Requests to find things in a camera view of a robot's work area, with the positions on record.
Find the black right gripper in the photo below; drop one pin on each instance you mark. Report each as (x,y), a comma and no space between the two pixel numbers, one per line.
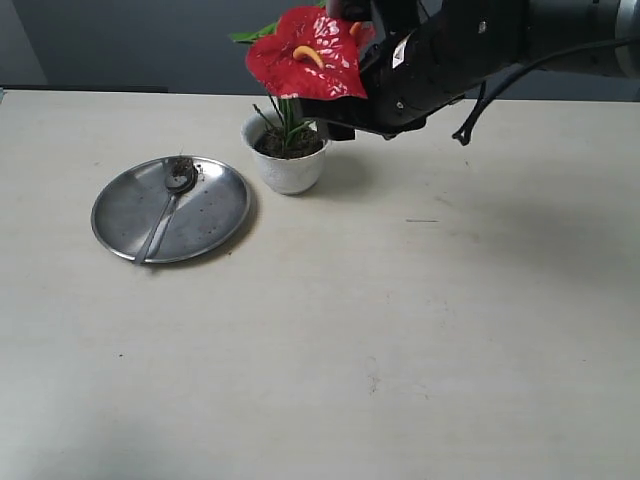
(406,79)

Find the red artificial anthurium flower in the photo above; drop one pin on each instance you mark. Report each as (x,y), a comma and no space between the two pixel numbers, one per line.
(305,54)

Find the steel spork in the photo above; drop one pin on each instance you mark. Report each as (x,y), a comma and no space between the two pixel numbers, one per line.
(179,177)

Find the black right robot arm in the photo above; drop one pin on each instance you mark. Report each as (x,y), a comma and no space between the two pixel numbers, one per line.
(504,40)

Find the white plastic flower pot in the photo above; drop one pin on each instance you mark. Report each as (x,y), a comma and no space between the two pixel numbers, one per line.
(284,176)

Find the round steel plate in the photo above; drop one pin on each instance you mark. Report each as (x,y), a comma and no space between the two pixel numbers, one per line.
(136,209)

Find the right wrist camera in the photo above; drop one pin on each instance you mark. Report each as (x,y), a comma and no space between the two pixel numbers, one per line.
(395,16)

